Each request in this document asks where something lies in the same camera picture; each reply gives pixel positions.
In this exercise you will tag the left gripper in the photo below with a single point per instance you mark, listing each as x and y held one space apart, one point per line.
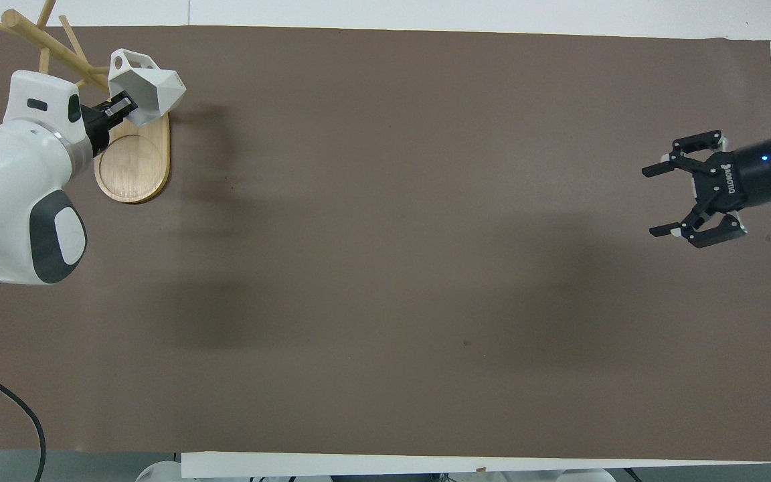
96 124

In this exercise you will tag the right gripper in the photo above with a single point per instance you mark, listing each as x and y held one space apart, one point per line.
757 171

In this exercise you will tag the white faceted cup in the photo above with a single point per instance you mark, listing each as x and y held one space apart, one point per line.
158 87

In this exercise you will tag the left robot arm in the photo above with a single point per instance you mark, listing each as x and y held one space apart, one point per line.
11 167

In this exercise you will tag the wooden cup rack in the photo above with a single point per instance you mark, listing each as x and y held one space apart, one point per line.
132 164

